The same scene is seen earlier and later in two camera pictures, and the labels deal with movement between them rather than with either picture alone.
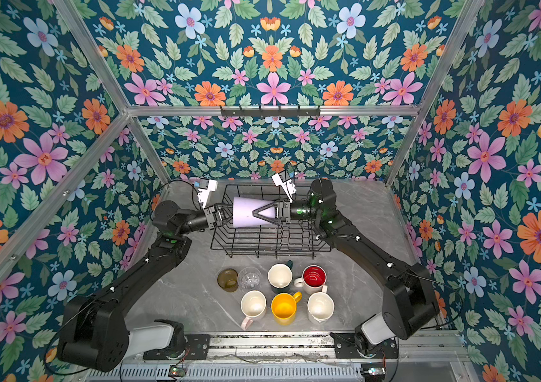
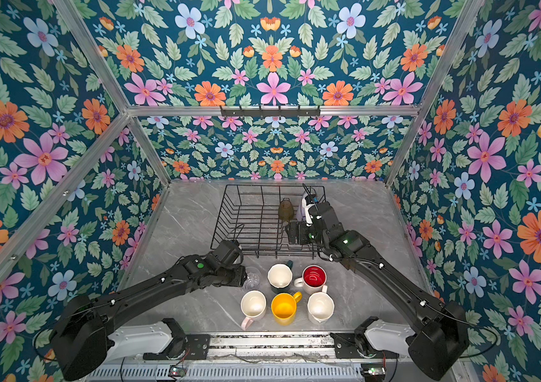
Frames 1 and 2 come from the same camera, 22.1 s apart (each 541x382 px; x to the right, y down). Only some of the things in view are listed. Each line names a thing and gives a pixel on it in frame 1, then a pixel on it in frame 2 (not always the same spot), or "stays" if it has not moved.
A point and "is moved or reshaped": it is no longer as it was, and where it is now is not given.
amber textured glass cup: (227, 280) is moved or reshaped
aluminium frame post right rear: (465, 28) stays
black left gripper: (214, 215) to (241, 279)
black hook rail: (270, 111) stays
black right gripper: (283, 212) to (301, 228)
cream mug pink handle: (253, 305) stays
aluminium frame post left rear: (145, 149) stays
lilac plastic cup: (243, 208) is moved or reshaped
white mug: (321, 305) stays
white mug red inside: (314, 278) stays
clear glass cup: (249, 278) stays
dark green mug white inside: (279, 276) stays
